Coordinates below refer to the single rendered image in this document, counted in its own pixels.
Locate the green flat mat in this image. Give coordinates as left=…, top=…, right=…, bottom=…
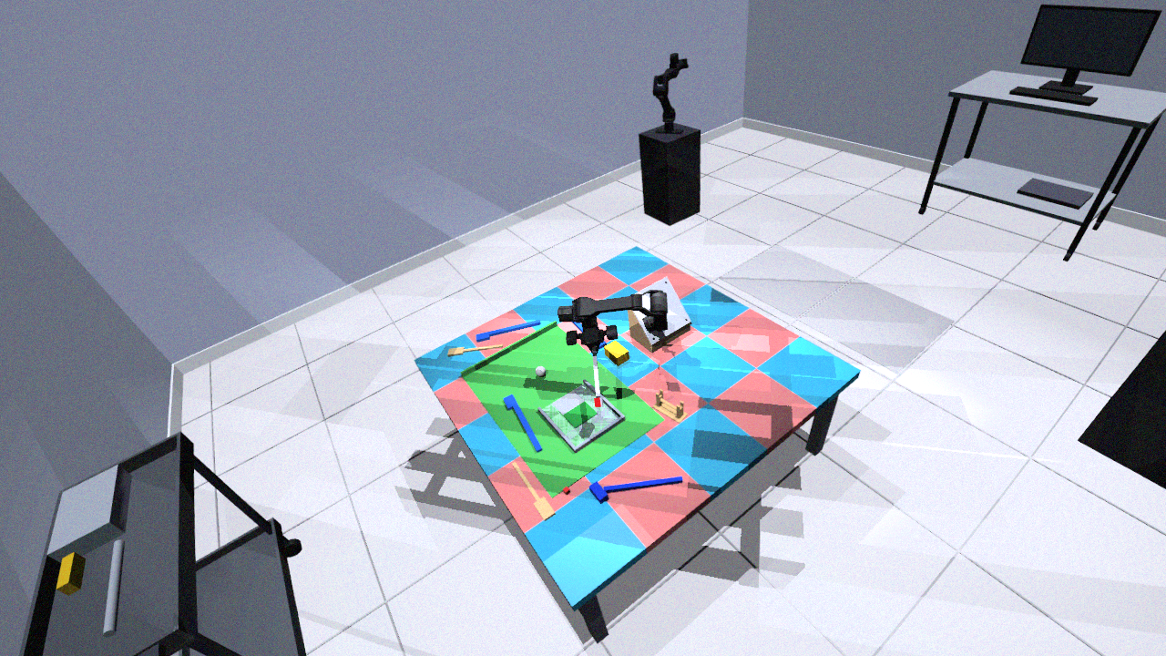
left=464, top=326, right=665, bottom=498

